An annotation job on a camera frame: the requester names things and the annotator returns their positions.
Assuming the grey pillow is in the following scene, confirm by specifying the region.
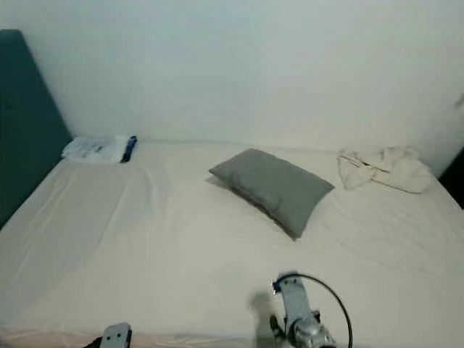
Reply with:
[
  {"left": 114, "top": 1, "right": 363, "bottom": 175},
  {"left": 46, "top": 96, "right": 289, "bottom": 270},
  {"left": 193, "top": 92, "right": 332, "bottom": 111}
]
[{"left": 208, "top": 148, "right": 336, "bottom": 241}]

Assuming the teal upholstered headboard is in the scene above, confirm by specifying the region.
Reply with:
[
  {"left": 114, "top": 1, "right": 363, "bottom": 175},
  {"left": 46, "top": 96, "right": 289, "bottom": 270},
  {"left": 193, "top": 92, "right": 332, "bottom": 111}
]
[{"left": 0, "top": 29, "right": 75, "bottom": 227}]

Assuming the white and blue wipes pack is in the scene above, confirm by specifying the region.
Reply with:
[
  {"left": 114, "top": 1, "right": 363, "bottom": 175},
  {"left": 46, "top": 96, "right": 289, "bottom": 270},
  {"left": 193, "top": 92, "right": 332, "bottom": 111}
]
[{"left": 62, "top": 136, "right": 138, "bottom": 165}]

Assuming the bed with cream sheet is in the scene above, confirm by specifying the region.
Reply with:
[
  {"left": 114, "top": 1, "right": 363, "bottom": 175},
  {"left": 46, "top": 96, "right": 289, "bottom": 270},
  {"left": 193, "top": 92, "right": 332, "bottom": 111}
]
[{"left": 0, "top": 140, "right": 464, "bottom": 348}]

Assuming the crumpled beige cloth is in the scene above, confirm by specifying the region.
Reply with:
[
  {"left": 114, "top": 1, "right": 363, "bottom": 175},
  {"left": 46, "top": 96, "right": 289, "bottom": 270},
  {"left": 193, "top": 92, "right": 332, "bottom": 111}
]
[{"left": 337, "top": 146, "right": 436, "bottom": 195}]

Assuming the black cabinet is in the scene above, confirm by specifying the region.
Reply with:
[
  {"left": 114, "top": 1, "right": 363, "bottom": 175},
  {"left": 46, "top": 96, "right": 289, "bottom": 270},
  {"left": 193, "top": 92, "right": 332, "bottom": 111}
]
[{"left": 439, "top": 146, "right": 464, "bottom": 191}]

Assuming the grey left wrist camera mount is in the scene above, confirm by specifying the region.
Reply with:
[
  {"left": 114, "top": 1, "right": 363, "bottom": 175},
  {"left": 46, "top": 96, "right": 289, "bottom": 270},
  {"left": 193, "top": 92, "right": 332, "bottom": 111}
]
[{"left": 100, "top": 323, "right": 133, "bottom": 348}]

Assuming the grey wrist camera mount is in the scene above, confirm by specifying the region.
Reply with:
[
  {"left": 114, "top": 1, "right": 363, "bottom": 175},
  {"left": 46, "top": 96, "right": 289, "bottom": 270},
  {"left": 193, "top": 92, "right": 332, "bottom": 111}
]
[
  {"left": 273, "top": 272, "right": 316, "bottom": 327},
  {"left": 100, "top": 323, "right": 133, "bottom": 348}
]

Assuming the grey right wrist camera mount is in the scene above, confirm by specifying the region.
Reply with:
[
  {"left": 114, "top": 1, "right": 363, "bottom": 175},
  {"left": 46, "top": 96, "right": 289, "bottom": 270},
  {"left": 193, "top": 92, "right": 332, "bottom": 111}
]
[{"left": 273, "top": 272, "right": 316, "bottom": 327}]

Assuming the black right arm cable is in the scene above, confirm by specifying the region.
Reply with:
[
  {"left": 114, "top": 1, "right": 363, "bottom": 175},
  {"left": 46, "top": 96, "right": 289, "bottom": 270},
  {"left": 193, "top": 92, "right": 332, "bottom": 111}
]
[{"left": 279, "top": 273, "right": 354, "bottom": 348}]

